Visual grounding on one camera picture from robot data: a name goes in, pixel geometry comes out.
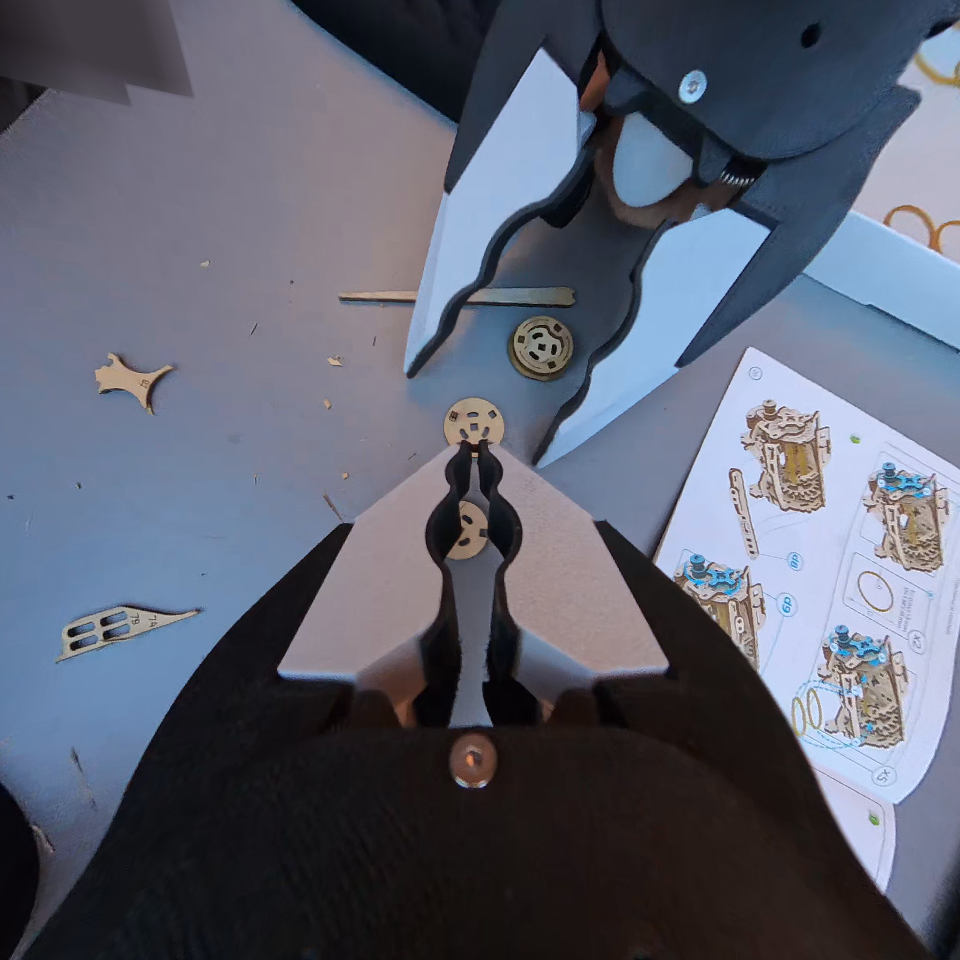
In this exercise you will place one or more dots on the wood splinter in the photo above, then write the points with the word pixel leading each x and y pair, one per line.
pixel 333 507

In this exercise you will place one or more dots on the round wooden gear piece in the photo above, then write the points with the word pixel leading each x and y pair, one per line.
pixel 540 349

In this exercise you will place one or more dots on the white cardboard box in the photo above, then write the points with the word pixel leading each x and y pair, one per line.
pixel 885 262

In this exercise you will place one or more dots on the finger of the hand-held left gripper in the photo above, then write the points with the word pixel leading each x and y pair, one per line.
pixel 690 292
pixel 495 165

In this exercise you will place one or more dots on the thin wooden stick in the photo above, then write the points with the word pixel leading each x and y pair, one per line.
pixel 525 297

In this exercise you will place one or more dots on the wooden scrap with slots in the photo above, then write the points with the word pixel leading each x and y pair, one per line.
pixel 142 622

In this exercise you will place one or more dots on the wooden disc with holes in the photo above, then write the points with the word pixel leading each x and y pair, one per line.
pixel 474 420

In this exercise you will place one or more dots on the printed instruction sheet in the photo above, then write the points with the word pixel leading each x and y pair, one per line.
pixel 825 600

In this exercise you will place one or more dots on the person's left hand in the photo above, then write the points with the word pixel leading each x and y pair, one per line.
pixel 637 216

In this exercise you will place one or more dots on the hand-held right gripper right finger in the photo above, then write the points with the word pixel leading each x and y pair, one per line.
pixel 570 592

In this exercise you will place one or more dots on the star-shaped wooden scrap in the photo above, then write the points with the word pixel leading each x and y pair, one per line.
pixel 127 379

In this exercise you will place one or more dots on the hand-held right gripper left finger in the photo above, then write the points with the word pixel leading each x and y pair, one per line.
pixel 375 585

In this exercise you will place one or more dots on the yellow rubber band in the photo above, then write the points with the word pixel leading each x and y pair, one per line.
pixel 892 214
pixel 937 73

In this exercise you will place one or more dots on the white paper sheet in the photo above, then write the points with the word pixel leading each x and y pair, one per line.
pixel 862 847

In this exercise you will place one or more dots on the black rounded object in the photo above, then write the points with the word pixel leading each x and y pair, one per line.
pixel 15 862

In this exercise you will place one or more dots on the grey desk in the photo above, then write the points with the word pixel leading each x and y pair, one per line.
pixel 225 225

